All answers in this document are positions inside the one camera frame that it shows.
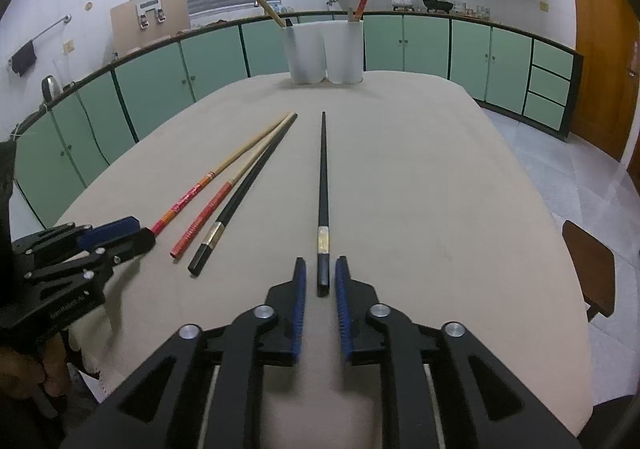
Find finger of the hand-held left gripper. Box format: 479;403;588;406
22;228;157;292
11;216;142;257

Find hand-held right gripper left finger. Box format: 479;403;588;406
60;256;307;449

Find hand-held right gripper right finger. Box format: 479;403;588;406
334;256;583;449

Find black chopstick with gold band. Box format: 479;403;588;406
317;111;332;298
187;115;299;276

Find white two-compartment utensil holder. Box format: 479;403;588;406
281;20;364;86

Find person's left hand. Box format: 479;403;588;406
0;336;73;402

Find electric kettle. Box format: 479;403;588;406
41;75;63;102

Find green base cabinets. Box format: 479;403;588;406
12;11;585;230

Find dark cloth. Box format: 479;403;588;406
10;40;38;77

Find metal towel bar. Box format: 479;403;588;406
7;15;72;67

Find wooden board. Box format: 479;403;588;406
110;0;192;54

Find wooden stool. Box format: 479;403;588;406
561;220;617;322

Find black chair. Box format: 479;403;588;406
580;394;638;449

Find group of glass jars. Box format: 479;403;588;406
452;1;493;20

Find closed wooden door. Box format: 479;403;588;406
565;0;640;162

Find metal bracket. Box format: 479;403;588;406
134;0;167;30

